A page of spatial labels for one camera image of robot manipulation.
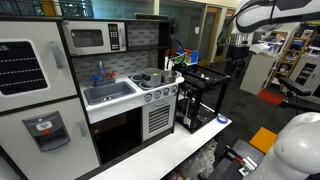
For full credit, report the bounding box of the toy microwave oven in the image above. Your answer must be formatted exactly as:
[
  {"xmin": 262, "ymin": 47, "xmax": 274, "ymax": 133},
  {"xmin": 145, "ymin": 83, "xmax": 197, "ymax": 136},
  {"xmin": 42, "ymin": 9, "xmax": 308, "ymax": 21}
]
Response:
[{"xmin": 62, "ymin": 20, "xmax": 128, "ymax": 57}]

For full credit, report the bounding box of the white toy oven door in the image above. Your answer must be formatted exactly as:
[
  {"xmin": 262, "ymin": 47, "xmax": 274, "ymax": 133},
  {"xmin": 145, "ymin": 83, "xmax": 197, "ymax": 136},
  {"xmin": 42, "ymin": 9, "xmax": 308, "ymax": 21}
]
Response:
[{"xmin": 141, "ymin": 94, "xmax": 178, "ymax": 142}]

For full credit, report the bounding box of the wooden framed glass door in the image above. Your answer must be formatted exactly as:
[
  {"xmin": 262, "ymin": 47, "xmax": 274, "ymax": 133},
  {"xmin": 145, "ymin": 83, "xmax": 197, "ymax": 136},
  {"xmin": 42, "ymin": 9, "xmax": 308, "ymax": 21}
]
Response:
[
  {"xmin": 198, "ymin": 5, "xmax": 222, "ymax": 67},
  {"xmin": 213, "ymin": 9, "xmax": 236, "ymax": 64}
]

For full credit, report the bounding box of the white fridge door black window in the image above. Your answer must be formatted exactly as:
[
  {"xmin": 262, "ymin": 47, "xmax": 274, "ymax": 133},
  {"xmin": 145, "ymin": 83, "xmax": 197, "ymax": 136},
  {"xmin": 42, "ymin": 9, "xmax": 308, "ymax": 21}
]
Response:
[{"xmin": 0, "ymin": 20, "xmax": 78, "ymax": 114}]

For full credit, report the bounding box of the white fridge door with dispenser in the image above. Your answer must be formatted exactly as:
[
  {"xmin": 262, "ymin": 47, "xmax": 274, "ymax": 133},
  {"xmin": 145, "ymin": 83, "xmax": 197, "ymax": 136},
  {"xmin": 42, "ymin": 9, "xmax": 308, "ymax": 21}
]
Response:
[{"xmin": 0, "ymin": 97, "xmax": 101, "ymax": 180}]

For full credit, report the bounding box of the white cabinet with glass door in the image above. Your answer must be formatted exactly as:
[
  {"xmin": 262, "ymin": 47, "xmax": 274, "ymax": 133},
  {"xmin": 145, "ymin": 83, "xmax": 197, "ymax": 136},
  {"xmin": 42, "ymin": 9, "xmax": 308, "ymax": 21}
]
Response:
[{"xmin": 288, "ymin": 54, "xmax": 320, "ymax": 98}]

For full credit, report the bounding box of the grey toy pot with lid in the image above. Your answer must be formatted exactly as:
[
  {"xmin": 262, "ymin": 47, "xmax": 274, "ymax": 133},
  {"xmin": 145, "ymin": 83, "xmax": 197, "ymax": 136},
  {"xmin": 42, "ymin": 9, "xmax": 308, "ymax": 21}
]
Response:
[{"xmin": 141, "ymin": 67, "xmax": 163, "ymax": 88}]

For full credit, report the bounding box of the shiny steel pot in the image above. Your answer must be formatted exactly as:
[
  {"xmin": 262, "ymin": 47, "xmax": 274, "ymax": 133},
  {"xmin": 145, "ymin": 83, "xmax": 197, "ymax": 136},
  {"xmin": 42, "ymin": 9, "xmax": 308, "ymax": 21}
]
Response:
[{"xmin": 162, "ymin": 69, "xmax": 181, "ymax": 84}]

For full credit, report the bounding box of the toy kitchen playset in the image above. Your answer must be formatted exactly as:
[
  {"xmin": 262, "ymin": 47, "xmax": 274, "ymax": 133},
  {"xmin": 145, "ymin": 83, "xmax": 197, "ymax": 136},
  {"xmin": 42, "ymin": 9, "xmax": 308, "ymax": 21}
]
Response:
[{"xmin": 0, "ymin": 14, "xmax": 186, "ymax": 180}]

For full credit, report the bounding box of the grey toy sink basin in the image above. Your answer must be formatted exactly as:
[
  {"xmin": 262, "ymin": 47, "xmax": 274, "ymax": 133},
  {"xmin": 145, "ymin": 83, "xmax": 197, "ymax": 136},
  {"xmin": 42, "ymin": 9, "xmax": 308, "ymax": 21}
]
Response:
[{"xmin": 83, "ymin": 80, "xmax": 137, "ymax": 106}]

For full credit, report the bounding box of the grey toy faucet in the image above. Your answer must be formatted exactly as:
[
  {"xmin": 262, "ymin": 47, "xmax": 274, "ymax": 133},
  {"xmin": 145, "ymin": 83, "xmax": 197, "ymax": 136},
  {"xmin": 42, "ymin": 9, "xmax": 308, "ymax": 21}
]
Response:
[{"xmin": 90, "ymin": 59, "xmax": 117, "ymax": 88}]

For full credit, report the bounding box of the blue tape roll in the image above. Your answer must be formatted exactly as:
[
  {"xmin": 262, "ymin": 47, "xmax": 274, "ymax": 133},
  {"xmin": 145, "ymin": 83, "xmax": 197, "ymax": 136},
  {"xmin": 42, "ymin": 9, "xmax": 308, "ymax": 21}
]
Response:
[{"xmin": 216, "ymin": 114, "xmax": 229, "ymax": 125}]

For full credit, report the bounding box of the flat rectangular box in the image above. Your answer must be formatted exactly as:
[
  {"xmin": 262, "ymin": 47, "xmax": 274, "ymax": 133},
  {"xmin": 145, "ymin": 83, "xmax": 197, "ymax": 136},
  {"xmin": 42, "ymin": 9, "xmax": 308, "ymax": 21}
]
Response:
[{"xmin": 134, "ymin": 12, "xmax": 160, "ymax": 20}]

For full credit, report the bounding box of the grey crumpled cloth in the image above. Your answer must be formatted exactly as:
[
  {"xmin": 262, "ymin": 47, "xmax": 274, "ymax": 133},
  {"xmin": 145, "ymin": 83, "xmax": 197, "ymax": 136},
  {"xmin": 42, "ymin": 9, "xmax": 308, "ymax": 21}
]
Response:
[{"xmin": 181, "ymin": 139, "xmax": 218, "ymax": 180}]

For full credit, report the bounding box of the plain white cabinet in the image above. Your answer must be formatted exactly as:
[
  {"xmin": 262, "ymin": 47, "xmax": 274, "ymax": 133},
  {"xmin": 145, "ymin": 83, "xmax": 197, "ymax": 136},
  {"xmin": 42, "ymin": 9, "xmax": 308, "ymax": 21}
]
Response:
[{"xmin": 239, "ymin": 43, "xmax": 279, "ymax": 96}]

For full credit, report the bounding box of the orange and black bar clamp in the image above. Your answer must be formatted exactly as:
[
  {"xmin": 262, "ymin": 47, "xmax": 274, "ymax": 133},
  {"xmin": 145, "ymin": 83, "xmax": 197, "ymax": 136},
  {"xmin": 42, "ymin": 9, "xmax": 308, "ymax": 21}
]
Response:
[{"xmin": 225, "ymin": 145, "xmax": 249, "ymax": 168}]

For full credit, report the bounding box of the black perforated breadboard plate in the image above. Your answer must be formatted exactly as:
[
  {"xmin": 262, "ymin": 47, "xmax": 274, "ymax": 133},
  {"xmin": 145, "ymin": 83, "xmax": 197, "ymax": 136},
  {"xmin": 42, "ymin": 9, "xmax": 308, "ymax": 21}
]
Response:
[{"xmin": 213, "ymin": 158, "xmax": 248, "ymax": 180}]

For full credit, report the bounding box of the red floor mat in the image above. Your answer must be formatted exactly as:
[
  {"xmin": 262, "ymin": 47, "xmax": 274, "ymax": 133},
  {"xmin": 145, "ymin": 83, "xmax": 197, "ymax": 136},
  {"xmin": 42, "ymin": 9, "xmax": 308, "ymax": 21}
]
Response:
[{"xmin": 256, "ymin": 89, "xmax": 286, "ymax": 106}]

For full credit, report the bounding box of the orange floor mat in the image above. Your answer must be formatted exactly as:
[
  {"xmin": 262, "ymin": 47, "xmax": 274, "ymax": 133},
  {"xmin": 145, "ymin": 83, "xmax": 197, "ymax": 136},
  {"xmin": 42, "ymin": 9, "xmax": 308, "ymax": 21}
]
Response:
[{"xmin": 249, "ymin": 126, "xmax": 278, "ymax": 154}]

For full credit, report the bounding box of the wooden shelf unit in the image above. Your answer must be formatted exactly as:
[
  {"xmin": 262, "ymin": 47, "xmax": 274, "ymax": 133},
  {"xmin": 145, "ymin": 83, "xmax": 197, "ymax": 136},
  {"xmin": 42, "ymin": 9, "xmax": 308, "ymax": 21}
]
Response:
[{"xmin": 266, "ymin": 31, "xmax": 303, "ymax": 88}]

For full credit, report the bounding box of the black metal stand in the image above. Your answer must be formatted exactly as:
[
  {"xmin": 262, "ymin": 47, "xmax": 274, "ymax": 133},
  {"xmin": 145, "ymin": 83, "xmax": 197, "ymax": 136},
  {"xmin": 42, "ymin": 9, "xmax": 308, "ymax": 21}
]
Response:
[{"xmin": 277, "ymin": 76, "xmax": 320, "ymax": 113}]

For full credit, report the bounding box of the black wire rack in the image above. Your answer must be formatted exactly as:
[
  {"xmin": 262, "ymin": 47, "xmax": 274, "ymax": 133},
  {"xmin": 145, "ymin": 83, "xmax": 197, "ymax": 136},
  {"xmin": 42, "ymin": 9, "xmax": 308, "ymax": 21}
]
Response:
[{"xmin": 166, "ymin": 39, "xmax": 232, "ymax": 135}]

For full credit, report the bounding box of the grey metal base plate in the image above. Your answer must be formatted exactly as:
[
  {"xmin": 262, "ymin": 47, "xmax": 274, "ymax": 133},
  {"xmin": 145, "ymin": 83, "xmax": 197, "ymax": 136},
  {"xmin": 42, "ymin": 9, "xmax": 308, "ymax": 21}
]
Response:
[{"xmin": 208, "ymin": 139, "xmax": 266, "ymax": 180}]

